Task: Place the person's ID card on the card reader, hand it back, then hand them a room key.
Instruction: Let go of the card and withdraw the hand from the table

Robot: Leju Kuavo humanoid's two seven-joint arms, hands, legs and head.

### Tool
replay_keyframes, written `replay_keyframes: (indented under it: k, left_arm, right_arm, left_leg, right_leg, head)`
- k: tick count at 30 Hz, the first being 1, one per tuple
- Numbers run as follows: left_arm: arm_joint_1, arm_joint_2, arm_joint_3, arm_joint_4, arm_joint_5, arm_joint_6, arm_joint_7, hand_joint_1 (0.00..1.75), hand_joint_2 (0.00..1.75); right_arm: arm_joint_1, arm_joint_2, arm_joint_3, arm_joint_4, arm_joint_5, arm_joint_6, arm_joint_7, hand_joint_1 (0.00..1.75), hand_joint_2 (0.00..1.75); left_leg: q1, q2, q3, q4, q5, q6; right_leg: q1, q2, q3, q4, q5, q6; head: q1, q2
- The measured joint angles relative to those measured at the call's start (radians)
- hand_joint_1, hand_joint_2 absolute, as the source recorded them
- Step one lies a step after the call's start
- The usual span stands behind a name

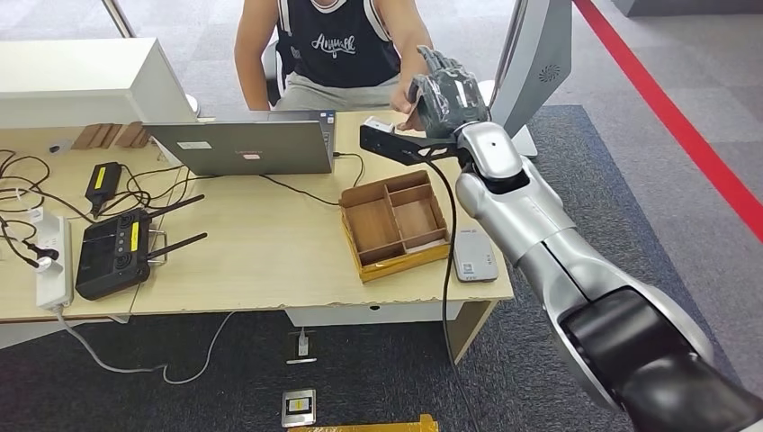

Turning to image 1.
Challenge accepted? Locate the person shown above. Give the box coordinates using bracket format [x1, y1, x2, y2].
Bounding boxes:
[233, 0, 435, 132]

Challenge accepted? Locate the black power adapter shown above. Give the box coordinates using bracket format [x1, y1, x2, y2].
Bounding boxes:
[85, 160, 123, 219]

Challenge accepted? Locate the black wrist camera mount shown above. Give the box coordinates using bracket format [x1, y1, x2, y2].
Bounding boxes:
[359, 123, 472, 167]

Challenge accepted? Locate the white floor plug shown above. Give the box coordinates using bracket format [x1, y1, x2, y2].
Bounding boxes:
[285, 326, 319, 366]

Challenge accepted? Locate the silver floor socket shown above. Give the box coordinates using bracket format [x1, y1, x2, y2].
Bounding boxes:
[281, 388, 318, 429]

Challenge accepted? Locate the white cabinet box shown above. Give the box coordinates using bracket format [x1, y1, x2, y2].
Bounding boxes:
[0, 37, 199, 130]

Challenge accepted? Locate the red floor tape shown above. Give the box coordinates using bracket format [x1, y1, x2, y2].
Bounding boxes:
[573, 0, 763, 245]

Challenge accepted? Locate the black office chair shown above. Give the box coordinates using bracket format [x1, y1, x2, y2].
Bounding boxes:
[262, 35, 300, 107]

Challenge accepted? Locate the white room key card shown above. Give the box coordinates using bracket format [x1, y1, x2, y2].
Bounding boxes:
[405, 238, 450, 255]

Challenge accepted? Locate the grey five-finger robot hand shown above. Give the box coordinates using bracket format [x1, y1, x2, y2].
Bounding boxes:
[408, 45, 492, 140]

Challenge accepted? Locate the white power strip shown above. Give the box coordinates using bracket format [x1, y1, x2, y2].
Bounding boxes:
[35, 214, 74, 311]

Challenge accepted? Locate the black tangled cable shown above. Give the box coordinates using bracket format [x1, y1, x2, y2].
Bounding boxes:
[0, 148, 96, 228]

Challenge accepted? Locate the grey laptop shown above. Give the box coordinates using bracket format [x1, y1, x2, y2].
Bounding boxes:
[143, 110, 338, 177]

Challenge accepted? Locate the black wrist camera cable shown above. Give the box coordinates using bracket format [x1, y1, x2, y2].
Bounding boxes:
[424, 159, 481, 432]

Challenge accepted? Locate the yellow cardboard piece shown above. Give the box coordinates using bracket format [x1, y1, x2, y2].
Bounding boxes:
[287, 414, 441, 432]

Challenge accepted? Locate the light wood desk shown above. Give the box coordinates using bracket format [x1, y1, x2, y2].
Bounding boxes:
[0, 121, 180, 350]
[130, 107, 516, 368]

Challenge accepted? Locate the grey card reader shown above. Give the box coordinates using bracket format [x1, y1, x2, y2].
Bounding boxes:
[452, 229, 500, 284]

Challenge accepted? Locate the wooden organizer box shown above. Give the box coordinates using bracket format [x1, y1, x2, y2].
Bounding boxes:
[338, 169, 453, 284]

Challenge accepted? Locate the black adapter cable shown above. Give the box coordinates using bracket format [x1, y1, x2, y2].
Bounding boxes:
[89, 164, 207, 219]

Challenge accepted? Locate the black laptop cable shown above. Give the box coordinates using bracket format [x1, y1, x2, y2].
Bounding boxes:
[260, 151, 366, 208]

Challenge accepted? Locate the black plug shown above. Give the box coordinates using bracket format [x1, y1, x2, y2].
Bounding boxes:
[21, 238, 61, 264]

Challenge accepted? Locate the black remote controller with antennas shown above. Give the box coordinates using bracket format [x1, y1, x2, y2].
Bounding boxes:
[74, 193, 209, 302]

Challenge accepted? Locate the white power cable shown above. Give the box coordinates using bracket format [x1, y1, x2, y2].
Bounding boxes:
[53, 307, 237, 386]

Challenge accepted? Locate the silver standing monitor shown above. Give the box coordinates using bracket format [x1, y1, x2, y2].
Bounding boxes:
[489, 0, 575, 159]

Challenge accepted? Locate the grey furniture edge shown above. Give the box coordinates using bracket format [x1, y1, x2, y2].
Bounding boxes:
[612, 0, 763, 18]

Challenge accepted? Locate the wooden block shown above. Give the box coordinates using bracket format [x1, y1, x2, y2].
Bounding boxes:
[113, 121, 150, 149]
[71, 121, 123, 150]

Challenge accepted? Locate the person's left hand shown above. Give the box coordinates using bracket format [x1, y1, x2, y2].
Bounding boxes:
[390, 80, 426, 132]

